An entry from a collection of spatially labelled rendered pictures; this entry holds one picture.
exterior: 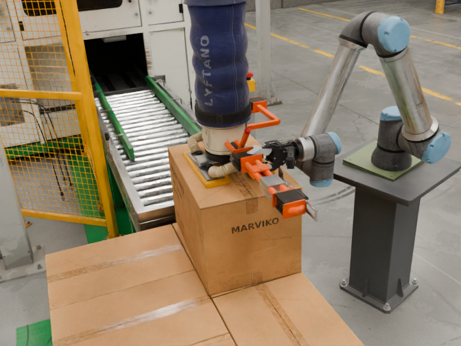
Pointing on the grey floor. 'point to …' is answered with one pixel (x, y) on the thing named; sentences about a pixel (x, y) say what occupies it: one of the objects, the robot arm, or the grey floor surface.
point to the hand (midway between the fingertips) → (250, 162)
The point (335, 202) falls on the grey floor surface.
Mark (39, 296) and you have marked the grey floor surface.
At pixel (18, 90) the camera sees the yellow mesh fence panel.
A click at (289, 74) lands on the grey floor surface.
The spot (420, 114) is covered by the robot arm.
